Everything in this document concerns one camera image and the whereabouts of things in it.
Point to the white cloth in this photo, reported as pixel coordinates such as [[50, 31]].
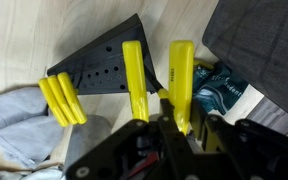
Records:
[[34, 175]]

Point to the gray cloth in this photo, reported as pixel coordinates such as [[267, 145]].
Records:
[[17, 126]]

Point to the teal printed bag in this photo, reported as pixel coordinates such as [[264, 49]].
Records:
[[217, 90]]

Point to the black hex key stand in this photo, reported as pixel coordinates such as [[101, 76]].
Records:
[[104, 66]]

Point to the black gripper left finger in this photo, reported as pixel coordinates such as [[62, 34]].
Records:
[[170, 150]]

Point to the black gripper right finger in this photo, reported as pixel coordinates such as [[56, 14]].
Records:
[[257, 153]]

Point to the dark gray fabric bin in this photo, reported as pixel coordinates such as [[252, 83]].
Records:
[[260, 43]]

